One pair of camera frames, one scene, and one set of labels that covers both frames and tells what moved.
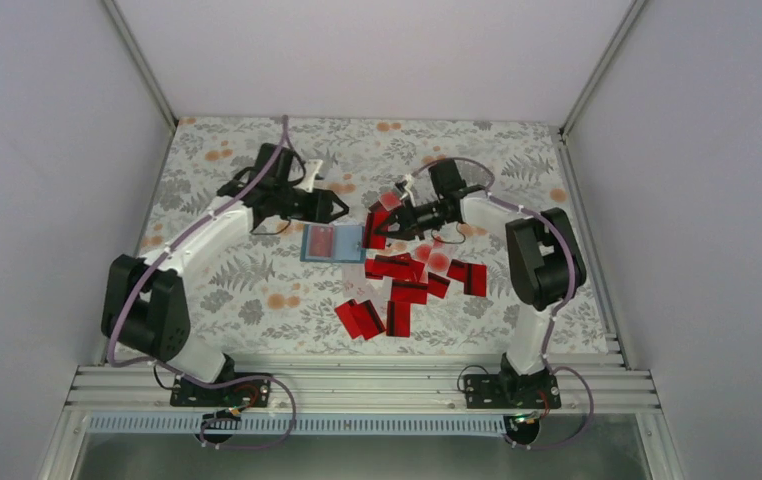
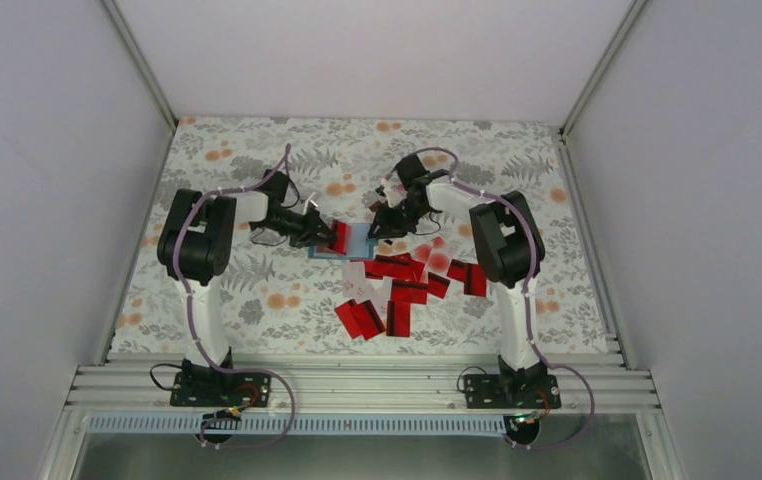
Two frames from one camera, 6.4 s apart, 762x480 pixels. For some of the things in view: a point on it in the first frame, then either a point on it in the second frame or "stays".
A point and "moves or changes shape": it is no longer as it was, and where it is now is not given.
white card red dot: x=439 y=261 stays
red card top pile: x=394 y=267 stays
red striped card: x=375 y=227 moves or changes shape
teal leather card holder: x=333 y=243 stays
